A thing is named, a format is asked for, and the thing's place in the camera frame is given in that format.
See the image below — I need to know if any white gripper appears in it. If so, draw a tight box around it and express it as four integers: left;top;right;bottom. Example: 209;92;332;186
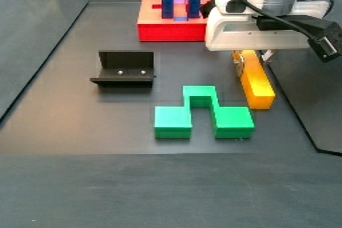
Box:
204;0;328;76

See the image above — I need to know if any yellow long block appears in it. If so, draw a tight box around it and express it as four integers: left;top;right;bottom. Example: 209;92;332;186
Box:
239;50;275;110

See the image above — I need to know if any red base board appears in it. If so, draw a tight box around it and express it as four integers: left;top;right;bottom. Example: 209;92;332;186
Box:
136;0;207;42

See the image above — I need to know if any blue U-shaped block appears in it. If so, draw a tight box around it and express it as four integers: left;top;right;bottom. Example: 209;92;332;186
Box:
161;0;200;21

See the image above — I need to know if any green stepped block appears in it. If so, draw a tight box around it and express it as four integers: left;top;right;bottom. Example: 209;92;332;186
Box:
153;85;255;139

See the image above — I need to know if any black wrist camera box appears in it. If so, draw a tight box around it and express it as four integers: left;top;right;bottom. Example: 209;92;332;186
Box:
256;15;342;62

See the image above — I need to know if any black camera cable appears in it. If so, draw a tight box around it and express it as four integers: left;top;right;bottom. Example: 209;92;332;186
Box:
224;0;335;40

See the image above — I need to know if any black angle bracket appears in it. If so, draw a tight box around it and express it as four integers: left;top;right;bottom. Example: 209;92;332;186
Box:
89;50;155;85

